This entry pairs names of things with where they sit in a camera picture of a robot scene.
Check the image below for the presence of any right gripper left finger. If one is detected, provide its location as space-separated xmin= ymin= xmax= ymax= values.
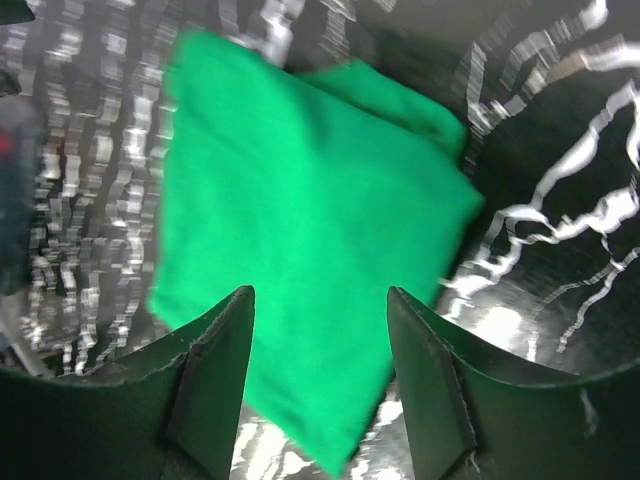
xmin=1 ymin=286 xmax=255 ymax=479

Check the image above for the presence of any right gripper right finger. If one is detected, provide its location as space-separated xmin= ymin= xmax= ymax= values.
xmin=387 ymin=287 xmax=639 ymax=479

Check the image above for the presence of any green t shirt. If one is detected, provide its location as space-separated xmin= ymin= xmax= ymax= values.
xmin=148 ymin=31 xmax=483 ymax=477

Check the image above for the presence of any clear plastic bin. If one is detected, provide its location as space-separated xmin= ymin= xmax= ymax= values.
xmin=1 ymin=96 xmax=44 ymax=376

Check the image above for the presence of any black marble pattern mat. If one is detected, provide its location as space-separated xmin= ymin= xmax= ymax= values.
xmin=0 ymin=0 xmax=640 ymax=480

